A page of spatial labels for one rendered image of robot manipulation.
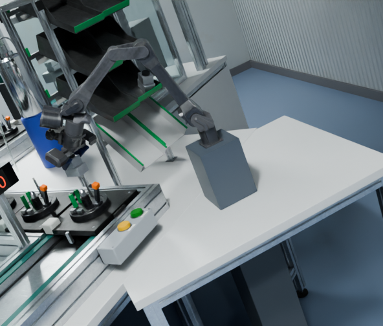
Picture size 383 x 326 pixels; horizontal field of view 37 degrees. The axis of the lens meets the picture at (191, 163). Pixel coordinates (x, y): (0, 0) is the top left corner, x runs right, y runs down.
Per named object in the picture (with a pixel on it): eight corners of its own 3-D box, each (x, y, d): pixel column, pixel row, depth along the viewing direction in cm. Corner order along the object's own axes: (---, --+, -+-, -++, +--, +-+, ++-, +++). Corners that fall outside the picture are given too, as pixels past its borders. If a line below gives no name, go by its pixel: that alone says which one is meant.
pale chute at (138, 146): (164, 154, 211) (167, 146, 207) (140, 173, 203) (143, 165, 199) (110, 107, 217) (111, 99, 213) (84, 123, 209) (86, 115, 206)
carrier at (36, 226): (86, 195, 211) (72, 166, 207) (43, 235, 194) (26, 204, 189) (43, 196, 225) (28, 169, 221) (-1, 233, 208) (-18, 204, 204)
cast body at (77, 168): (88, 169, 188) (80, 151, 186) (80, 176, 185) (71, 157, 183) (72, 171, 194) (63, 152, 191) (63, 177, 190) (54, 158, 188)
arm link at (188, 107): (143, 33, 174) (126, 46, 175) (143, 37, 167) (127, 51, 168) (205, 113, 185) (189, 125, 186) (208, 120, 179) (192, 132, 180)
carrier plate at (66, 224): (139, 194, 196) (136, 188, 196) (96, 236, 179) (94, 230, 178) (89, 195, 210) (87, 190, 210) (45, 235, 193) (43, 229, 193)
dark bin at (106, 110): (140, 105, 204) (138, 88, 199) (114, 123, 196) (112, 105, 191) (85, 79, 217) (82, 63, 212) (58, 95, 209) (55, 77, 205)
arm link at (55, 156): (100, 121, 185) (85, 112, 187) (61, 148, 172) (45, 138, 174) (97, 141, 191) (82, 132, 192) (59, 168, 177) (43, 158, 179)
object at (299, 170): (400, 167, 177) (398, 159, 176) (137, 311, 158) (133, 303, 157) (286, 121, 240) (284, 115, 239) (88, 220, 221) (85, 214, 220)
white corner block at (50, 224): (63, 227, 194) (58, 217, 192) (54, 235, 191) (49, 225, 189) (54, 226, 197) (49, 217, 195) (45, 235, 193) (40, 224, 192)
